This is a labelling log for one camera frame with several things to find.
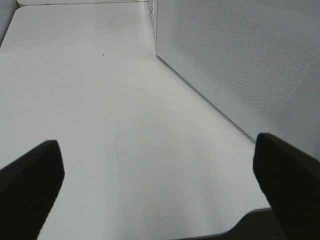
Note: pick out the white microwave door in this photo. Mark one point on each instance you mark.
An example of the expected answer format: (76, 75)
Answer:
(257, 61)

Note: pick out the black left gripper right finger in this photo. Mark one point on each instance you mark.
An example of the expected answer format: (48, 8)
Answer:
(290, 181)

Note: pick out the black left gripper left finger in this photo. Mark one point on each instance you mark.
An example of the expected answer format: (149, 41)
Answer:
(29, 187)

